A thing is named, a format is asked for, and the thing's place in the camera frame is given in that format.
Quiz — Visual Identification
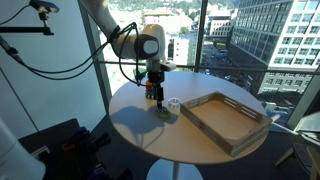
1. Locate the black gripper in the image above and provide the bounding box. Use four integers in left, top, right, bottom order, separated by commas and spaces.
146, 70, 166, 113

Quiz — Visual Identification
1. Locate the white table pedestal base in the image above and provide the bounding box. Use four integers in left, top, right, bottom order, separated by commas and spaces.
145, 158, 205, 180

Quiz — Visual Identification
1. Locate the black camera boom bar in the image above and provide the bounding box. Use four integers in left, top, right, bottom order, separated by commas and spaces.
0, 11, 55, 37

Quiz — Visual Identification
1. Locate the blue camera on mount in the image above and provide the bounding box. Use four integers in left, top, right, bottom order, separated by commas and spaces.
28, 0, 61, 14

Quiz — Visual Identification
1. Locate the dark window handrail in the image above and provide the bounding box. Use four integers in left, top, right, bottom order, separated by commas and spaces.
97, 59, 320, 76

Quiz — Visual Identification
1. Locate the orange post with striped base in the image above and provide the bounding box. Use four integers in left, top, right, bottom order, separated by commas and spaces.
144, 79, 158, 101

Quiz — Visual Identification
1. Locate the lime green bumpy ring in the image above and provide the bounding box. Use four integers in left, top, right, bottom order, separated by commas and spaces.
156, 109, 172, 121

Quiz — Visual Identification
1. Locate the black stand with blue clamps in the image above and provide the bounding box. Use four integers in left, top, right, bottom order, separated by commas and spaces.
29, 117, 135, 180

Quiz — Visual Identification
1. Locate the white rounded housing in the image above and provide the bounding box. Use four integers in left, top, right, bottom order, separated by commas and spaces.
0, 117, 47, 180

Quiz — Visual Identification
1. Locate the window frame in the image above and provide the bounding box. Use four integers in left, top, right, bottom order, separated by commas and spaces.
77, 0, 320, 132

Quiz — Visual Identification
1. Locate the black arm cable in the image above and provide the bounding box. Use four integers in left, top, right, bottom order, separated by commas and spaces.
113, 21, 149, 88

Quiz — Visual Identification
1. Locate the long black camera cable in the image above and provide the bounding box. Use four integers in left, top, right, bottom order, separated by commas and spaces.
0, 34, 116, 82

